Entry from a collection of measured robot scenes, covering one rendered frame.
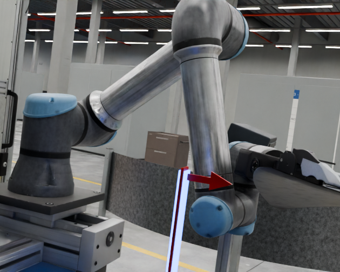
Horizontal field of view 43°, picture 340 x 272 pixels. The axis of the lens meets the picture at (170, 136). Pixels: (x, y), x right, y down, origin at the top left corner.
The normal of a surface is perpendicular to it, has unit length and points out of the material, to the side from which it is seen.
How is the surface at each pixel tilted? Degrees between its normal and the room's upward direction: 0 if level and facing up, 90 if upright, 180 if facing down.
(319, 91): 90
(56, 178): 73
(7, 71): 90
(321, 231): 90
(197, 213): 90
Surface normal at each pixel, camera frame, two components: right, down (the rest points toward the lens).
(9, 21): 0.94, 0.14
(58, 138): 0.62, 0.12
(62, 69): 0.83, 0.14
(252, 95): -0.54, -0.03
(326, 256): 0.00, 0.05
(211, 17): 0.48, -0.26
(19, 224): -0.36, 0.00
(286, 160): -0.92, -0.20
